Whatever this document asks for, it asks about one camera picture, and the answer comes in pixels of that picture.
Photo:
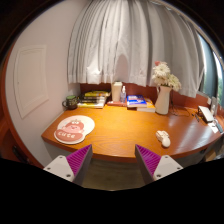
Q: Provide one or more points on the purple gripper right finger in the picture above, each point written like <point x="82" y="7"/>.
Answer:
<point x="154" y="167"/>

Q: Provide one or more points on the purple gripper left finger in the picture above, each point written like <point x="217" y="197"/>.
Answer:
<point x="72" y="167"/>

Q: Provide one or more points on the white computer mouse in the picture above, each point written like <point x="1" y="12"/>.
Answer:
<point x="163" y="137"/>

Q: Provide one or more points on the pink cartoon mouse pad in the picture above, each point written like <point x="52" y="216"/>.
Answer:
<point x="74" y="129"/>

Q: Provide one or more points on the blue book stack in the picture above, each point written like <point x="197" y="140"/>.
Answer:
<point x="140" y="103"/>

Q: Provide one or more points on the dark green mug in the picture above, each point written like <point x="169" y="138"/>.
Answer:
<point x="70" y="102"/>

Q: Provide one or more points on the stack of books left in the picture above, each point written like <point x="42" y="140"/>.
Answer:
<point x="93" y="99"/>

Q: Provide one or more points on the red tray under box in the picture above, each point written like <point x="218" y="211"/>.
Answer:
<point x="119" y="104"/>

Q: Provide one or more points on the white vase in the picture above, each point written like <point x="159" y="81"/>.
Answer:
<point x="163" y="99"/>

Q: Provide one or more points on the white device on desk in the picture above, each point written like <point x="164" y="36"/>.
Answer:
<point x="205" y="112"/>

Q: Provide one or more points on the clear sanitizer bottle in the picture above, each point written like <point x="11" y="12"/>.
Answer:
<point x="123" y="95"/>

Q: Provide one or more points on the white box container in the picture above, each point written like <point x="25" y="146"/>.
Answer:
<point x="116" y="89"/>

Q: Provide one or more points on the white flower bouquet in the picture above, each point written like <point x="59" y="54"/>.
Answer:
<point x="162" y="76"/>

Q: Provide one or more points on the white curtain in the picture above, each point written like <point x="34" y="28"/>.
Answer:
<point x="120" y="40"/>

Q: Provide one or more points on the white wall panel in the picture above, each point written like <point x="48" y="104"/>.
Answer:
<point x="30" y="78"/>

